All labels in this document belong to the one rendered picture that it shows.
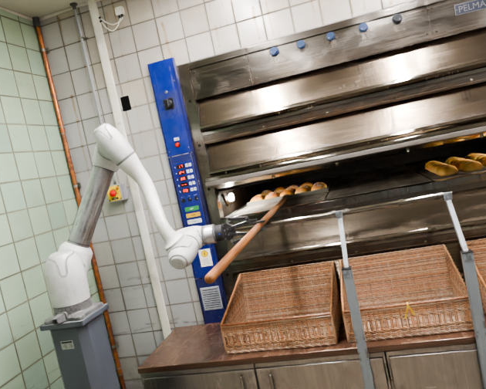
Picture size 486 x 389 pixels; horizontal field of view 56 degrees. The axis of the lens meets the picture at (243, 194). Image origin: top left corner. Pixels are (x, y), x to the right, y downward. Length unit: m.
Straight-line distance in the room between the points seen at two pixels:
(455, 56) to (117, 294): 2.37
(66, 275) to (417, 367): 1.54
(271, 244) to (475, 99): 1.31
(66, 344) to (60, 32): 1.88
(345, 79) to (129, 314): 1.93
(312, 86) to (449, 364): 1.50
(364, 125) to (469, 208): 0.69
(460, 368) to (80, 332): 1.60
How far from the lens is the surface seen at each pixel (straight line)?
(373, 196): 2.57
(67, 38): 3.12
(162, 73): 2.76
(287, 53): 2.63
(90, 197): 2.23
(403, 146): 2.41
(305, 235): 2.62
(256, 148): 2.61
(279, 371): 2.30
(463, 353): 2.25
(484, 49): 2.65
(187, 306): 2.91
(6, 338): 2.53
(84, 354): 2.08
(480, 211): 2.65
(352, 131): 2.55
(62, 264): 2.05
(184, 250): 1.97
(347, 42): 2.61
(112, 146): 2.08
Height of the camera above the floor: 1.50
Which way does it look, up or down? 4 degrees down
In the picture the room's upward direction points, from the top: 12 degrees counter-clockwise
